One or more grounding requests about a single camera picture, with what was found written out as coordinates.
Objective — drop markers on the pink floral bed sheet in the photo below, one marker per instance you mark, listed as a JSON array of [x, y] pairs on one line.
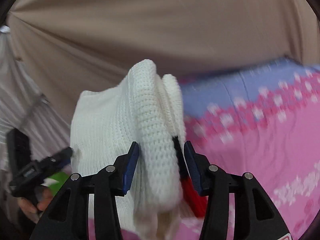
[[250, 155]]

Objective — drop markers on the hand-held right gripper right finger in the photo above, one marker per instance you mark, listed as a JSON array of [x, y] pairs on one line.
[[193, 171]]

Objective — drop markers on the white satin curtain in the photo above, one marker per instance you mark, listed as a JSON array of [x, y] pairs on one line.
[[15, 92]]

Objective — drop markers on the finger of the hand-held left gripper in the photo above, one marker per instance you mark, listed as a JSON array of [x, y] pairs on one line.
[[56, 160]]

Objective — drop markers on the person's left hand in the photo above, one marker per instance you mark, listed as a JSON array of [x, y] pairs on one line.
[[28, 206]]

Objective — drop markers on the beige curtain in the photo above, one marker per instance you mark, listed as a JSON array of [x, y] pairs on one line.
[[150, 30]]

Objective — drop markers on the white red black knit sweater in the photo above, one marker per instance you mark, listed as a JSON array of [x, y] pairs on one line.
[[107, 130]]

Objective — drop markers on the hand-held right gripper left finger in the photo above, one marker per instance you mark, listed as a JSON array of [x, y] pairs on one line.
[[130, 171]]

